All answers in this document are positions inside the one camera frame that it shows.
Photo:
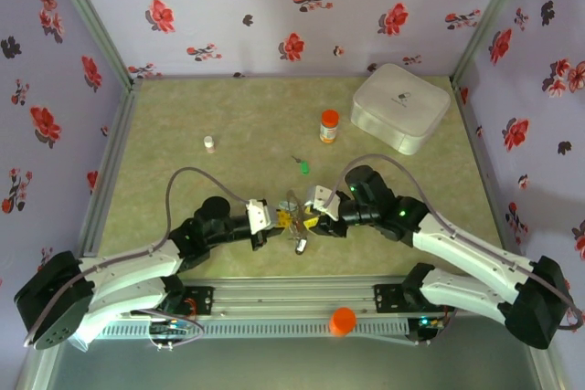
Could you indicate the white square pill case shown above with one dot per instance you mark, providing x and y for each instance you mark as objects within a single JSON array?
[{"x": 397, "y": 102}]

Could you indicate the clear plastic bag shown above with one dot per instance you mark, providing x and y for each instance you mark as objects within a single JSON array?
[{"x": 84, "y": 340}]

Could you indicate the green tag key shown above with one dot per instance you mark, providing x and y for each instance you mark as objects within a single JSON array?
[{"x": 303, "y": 167}]

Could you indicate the aluminium frame corner post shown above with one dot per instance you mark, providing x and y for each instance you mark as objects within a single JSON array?
[
  {"x": 91, "y": 20},
  {"x": 493, "y": 11}
]

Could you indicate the orange-lid pill bottle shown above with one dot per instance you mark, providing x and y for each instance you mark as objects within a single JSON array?
[{"x": 329, "y": 127}]

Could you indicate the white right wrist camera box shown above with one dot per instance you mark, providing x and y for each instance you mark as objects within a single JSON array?
[{"x": 322, "y": 200}]

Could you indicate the aluminium frame floor rail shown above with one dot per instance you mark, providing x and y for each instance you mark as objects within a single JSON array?
[
  {"x": 109, "y": 166},
  {"x": 475, "y": 143}
]

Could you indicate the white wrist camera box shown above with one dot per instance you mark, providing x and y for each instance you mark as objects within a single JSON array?
[
  {"x": 258, "y": 216},
  {"x": 322, "y": 200}
]

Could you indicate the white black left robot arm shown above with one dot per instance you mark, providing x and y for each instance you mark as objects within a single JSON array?
[{"x": 128, "y": 266}]

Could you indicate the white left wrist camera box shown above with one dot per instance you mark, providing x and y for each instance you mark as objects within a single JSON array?
[{"x": 258, "y": 216}]

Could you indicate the orange plastic cap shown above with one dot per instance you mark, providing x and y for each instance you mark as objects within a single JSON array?
[{"x": 343, "y": 321}]

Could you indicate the green circuit board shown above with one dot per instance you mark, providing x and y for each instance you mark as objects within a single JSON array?
[
  {"x": 427, "y": 326},
  {"x": 171, "y": 328}
]

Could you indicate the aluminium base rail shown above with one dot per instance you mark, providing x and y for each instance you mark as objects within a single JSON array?
[{"x": 292, "y": 296}]

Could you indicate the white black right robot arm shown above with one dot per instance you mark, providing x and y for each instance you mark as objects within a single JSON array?
[{"x": 466, "y": 248}]

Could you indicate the small white pink-label bottle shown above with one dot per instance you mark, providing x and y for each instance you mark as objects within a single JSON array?
[{"x": 209, "y": 143}]

